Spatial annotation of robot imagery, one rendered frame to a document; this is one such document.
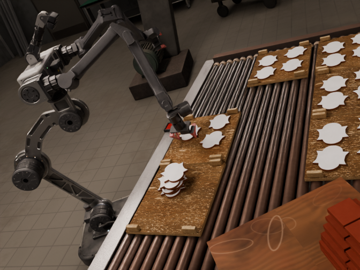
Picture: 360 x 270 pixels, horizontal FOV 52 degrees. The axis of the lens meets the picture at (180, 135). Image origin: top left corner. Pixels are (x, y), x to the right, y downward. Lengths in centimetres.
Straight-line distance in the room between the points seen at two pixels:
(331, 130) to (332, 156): 17
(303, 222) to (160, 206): 66
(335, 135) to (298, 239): 62
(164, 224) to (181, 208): 10
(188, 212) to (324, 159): 58
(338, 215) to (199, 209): 67
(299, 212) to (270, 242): 14
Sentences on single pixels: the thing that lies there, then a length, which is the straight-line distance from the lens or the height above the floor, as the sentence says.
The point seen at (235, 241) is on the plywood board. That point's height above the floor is 104.
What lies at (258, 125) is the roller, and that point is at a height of 92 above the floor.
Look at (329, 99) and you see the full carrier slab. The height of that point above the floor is 95.
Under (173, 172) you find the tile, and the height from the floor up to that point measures 100.
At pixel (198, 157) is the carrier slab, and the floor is 94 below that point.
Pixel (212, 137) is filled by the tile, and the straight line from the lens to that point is 188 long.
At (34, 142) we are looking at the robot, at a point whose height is 105.
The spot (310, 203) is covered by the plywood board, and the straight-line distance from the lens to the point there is 128.
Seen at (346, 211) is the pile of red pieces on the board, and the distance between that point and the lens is 104.
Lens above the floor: 197
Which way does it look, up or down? 30 degrees down
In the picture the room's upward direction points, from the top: 25 degrees counter-clockwise
